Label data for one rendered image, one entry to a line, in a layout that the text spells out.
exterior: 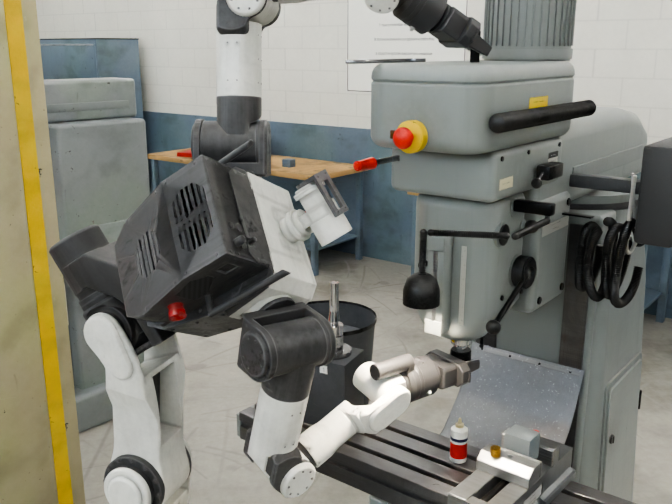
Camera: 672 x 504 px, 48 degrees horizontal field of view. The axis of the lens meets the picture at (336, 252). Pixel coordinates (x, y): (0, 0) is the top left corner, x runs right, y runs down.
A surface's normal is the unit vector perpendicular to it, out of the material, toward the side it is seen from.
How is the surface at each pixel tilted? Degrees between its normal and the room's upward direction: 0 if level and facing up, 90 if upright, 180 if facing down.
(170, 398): 90
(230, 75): 82
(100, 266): 90
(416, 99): 90
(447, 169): 90
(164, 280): 74
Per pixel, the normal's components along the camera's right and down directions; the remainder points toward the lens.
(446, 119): -0.61, 0.21
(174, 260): -0.73, -0.09
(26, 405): 0.79, 0.16
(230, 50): -0.17, 0.11
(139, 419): -0.33, 0.25
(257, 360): -0.77, 0.11
